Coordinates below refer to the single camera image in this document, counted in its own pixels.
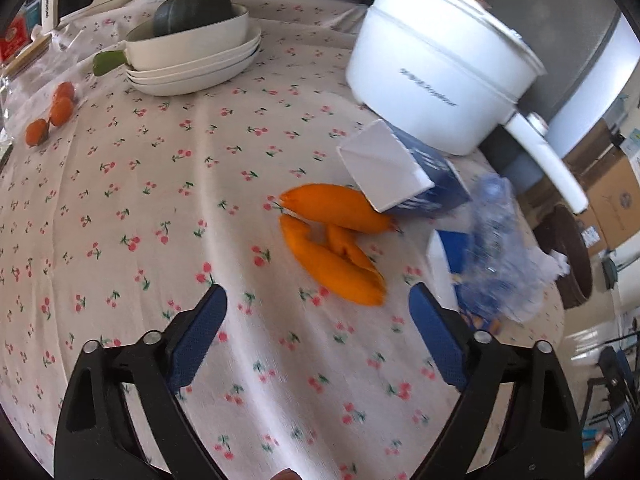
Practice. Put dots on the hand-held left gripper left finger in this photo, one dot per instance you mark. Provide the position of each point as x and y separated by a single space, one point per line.
200 340

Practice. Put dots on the glass jar with wooden lid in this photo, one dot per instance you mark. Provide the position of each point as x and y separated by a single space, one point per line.
30 55

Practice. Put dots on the light blue milk carton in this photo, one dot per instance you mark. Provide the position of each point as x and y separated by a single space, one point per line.
442 255

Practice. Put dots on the grey refrigerator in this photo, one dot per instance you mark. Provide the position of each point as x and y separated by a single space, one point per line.
550 0

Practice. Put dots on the navy blue cardboard box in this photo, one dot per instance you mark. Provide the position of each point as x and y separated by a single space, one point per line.
380 165

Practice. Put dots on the red label spice jar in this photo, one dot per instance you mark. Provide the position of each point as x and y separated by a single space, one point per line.
12 40

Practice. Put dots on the orange peel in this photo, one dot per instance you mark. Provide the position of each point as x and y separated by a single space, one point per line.
330 205

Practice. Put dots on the large brown cardboard box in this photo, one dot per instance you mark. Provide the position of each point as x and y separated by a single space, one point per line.
615 200

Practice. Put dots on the cherry print tablecloth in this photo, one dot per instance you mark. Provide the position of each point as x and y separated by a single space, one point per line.
150 210

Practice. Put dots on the white electric cooking pot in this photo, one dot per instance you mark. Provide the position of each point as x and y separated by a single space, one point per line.
425 85

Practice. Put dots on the clear crushed plastic bottle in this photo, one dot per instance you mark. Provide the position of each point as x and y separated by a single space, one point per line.
500 240

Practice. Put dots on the cream plate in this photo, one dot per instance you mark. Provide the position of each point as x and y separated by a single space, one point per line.
200 85
240 57

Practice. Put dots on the dark brown waste bin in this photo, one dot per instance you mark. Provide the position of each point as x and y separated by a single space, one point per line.
577 260

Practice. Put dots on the dark green squash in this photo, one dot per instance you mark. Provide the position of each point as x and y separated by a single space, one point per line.
190 10

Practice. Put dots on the person's left hand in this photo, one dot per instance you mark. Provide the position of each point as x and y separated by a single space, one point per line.
286 475

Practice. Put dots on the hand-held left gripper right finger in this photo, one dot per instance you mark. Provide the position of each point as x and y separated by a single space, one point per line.
440 335

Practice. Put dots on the blue and white box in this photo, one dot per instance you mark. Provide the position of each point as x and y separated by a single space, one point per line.
631 135

